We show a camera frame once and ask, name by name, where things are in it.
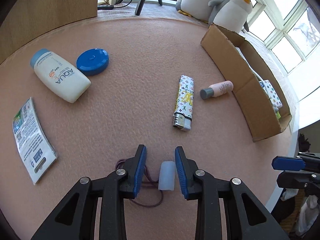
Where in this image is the star-patterned tissue pack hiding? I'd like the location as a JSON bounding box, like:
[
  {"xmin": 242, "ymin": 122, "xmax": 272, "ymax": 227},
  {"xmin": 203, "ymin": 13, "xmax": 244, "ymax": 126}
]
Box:
[{"xmin": 259, "ymin": 80, "xmax": 283, "ymax": 109}]

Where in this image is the printed plastic packet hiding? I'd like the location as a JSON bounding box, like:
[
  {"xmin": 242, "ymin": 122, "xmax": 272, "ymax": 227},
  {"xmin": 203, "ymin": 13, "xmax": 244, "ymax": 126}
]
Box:
[{"xmin": 12, "ymin": 98, "xmax": 57, "ymax": 185}]

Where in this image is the dark red hair tie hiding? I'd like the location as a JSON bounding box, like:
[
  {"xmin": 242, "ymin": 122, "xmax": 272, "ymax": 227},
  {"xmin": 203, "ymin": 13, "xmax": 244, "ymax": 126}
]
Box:
[{"xmin": 116, "ymin": 158, "xmax": 164, "ymax": 208}]

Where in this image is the translucent white cap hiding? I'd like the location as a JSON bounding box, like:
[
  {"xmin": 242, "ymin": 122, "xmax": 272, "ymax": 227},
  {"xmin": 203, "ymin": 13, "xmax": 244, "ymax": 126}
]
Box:
[{"xmin": 158, "ymin": 161, "xmax": 176, "ymax": 191}]

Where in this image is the white sunscreen bottle blue cap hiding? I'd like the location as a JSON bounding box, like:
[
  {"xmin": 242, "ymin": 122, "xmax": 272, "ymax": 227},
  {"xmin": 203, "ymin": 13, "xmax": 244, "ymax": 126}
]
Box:
[{"xmin": 30, "ymin": 48, "xmax": 91, "ymax": 103}]

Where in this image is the green tube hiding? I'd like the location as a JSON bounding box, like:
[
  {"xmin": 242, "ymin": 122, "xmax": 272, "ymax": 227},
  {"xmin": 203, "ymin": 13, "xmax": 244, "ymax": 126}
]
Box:
[{"xmin": 276, "ymin": 112, "xmax": 281, "ymax": 120}]

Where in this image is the white massager with grey balls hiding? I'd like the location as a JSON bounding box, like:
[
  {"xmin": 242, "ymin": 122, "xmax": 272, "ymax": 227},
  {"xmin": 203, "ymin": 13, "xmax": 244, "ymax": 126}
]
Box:
[{"xmin": 236, "ymin": 47, "xmax": 279, "ymax": 113}]

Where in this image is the cardboard box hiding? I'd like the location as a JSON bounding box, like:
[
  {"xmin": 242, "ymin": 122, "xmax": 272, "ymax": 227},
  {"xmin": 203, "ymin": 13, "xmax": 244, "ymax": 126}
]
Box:
[{"xmin": 201, "ymin": 24, "xmax": 292, "ymax": 141}]

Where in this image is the pink bottle grey cap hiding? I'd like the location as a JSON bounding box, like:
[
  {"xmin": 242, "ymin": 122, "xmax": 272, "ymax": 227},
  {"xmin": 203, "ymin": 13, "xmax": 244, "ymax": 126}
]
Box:
[{"xmin": 200, "ymin": 81, "xmax": 234, "ymax": 100}]

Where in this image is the patterned lighter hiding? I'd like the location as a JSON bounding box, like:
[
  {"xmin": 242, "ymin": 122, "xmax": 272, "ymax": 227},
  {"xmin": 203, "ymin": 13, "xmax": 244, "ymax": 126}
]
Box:
[{"xmin": 173, "ymin": 75, "xmax": 194, "ymax": 131}]

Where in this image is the pink blanket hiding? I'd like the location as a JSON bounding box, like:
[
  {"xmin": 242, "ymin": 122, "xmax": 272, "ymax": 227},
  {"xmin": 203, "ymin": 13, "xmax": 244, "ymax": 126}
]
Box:
[{"xmin": 1, "ymin": 17, "xmax": 291, "ymax": 239}]

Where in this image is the small grey penguin plush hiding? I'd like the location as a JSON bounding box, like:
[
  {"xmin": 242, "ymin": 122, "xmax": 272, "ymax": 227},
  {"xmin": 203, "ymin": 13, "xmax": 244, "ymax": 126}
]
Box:
[{"xmin": 208, "ymin": 0, "xmax": 253, "ymax": 33}]

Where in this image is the blue round lid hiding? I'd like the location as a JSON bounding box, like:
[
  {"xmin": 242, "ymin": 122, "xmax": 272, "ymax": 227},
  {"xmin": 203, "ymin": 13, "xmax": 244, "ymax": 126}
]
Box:
[{"xmin": 76, "ymin": 48, "xmax": 109, "ymax": 76}]

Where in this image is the black inline remote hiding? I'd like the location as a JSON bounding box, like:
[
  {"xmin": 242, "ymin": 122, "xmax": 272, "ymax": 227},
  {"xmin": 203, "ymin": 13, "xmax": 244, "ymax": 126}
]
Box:
[{"xmin": 97, "ymin": 4, "xmax": 114, "ymax": 10}]

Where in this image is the light wooden board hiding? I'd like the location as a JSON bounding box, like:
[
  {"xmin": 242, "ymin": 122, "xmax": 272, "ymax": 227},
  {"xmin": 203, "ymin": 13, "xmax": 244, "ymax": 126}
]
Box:
[{"xmin": 1, "ymin": 0, "xmax": 97, "ymax": 61}]

